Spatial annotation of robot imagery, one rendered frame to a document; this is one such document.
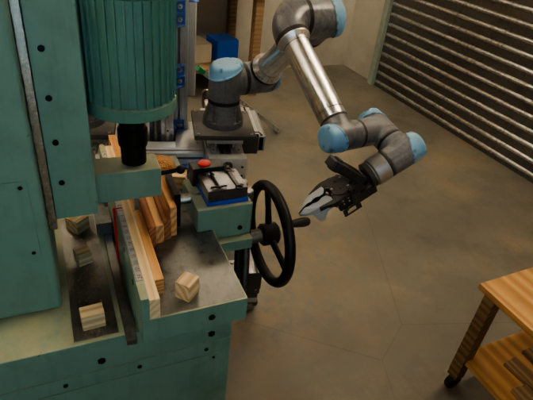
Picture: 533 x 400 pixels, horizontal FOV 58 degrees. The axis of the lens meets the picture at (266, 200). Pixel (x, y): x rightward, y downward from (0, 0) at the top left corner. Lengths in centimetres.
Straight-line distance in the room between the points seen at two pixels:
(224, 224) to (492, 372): 126
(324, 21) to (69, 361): 107
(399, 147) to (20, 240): 88
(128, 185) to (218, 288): 28
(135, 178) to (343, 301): 149
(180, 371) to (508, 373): 130
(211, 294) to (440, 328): 155
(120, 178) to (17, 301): 32
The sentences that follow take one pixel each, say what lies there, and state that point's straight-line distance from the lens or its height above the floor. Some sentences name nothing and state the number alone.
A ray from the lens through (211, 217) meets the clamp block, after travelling 112.
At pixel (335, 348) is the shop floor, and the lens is 213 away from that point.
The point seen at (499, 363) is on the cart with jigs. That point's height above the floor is 18.
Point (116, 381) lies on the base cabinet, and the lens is 117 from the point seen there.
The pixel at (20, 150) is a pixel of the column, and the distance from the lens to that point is 91.
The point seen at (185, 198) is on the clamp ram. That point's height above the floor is 96.
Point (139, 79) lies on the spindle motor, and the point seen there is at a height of 128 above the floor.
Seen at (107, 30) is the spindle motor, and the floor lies 136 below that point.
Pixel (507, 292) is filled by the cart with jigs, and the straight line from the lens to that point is 184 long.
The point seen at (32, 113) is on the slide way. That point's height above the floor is 123.
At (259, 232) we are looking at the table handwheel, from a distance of 127.
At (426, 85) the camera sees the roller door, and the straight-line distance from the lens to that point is 450.
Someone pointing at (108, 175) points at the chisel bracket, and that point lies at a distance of 103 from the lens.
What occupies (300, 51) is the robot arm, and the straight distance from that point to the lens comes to 134.
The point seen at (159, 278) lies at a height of 94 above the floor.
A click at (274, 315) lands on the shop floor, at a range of 220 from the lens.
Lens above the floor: 160
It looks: 34 degrees down
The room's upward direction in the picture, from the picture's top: 7 degrees clockwise
